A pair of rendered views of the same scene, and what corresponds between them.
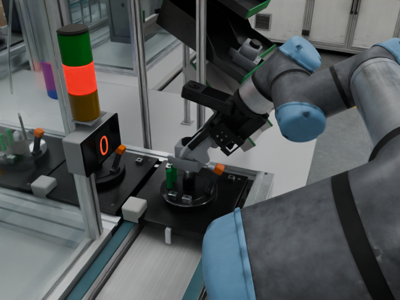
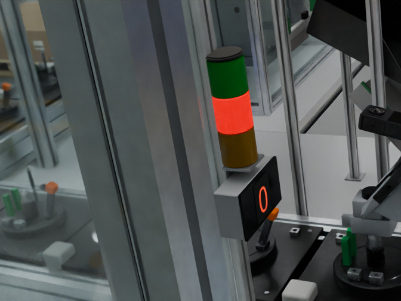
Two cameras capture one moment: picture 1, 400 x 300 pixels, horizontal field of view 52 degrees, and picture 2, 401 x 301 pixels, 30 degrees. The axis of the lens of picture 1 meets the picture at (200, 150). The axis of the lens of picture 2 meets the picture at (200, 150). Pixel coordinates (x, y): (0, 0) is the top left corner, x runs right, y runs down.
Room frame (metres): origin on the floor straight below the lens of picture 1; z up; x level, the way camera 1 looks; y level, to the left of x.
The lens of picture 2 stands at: (-0.27, 0.05, 1.69)
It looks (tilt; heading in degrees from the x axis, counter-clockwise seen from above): 24 degrees down; 12
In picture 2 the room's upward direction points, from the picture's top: 10 degrees counter-clockwise
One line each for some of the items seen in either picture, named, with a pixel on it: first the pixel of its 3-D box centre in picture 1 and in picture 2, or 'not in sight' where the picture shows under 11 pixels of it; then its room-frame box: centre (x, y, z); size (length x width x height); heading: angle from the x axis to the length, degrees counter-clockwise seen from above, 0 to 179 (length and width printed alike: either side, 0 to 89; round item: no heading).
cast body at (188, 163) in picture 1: (184, 152); (366, 209); (0.79, 0.04, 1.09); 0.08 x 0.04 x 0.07; 70
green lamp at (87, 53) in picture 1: (75, 46); (227, 74); (0.65, 0.20, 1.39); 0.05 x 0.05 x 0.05
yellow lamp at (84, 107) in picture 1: (84, 102); (237, 144); (0.65, 0.20, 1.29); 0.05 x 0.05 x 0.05
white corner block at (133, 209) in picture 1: (134, 209); (299, 297); (0.73, 0.15, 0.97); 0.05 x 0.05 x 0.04; 70
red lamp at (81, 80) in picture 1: (80, 75); (232, 110); (0.65, 0.20, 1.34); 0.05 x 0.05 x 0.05
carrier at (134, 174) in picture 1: (96, 159); (234, 232); (0.88, 0.27, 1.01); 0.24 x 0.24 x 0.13; 70
